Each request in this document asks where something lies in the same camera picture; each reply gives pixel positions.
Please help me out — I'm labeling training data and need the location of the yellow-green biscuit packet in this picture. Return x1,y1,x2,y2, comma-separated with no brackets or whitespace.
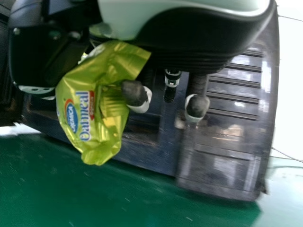
54,40,152,166

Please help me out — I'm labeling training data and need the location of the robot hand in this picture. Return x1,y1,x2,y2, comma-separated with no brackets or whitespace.
7,0,278,123

